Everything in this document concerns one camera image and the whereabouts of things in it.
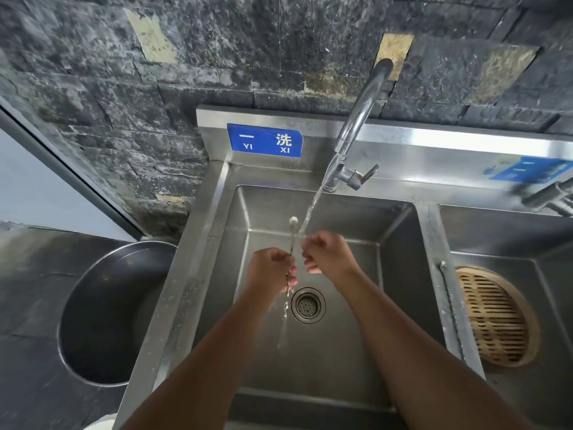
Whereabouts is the person's right hand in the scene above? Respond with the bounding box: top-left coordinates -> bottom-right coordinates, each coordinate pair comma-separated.
301,231 -> 361,282

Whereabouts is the person's left hand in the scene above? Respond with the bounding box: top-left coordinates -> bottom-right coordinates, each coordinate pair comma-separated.
244,248 -> 298,301

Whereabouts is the metal spoon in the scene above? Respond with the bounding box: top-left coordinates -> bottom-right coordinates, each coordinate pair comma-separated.
286,216 -> 299,282

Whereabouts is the person's left forearm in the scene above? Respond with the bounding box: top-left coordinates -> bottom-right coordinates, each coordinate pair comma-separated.
120,288 -> 280,430

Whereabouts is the person's right forearm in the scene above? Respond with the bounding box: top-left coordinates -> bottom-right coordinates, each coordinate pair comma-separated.
333,266 -> 533,430

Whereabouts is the round sink drain strainer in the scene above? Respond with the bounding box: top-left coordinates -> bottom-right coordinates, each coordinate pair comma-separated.
291,287 -> 326,325

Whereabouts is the stainless steel sink unit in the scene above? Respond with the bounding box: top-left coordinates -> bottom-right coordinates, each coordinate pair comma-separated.
112,105 -> 573,430

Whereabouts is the blue sign with white print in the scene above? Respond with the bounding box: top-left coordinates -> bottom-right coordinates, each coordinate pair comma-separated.
227,123 -> 303,158

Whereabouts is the chrome sink faucet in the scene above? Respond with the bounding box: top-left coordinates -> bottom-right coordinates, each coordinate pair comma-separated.
322,58 -> 395,193

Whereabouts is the metal chopstick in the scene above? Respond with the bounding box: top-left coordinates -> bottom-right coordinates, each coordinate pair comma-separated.
439,261 -> 466,361

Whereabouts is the large steel pot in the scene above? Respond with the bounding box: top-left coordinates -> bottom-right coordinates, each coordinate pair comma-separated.
57,240 -> 178,388

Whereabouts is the bamboo steamer basket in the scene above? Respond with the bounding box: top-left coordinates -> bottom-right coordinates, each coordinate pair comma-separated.
456,265 -> 541,368

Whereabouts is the blue sign with white stripes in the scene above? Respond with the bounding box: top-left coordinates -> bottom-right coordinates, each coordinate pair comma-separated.
486,156 -> 573,184

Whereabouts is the dark metal faucet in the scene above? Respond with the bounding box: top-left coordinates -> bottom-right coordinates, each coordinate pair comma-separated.
521,176 -> 573,217

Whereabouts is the grey window frame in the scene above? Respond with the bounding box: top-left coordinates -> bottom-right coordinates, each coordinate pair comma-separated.
0,96 -> 146,240

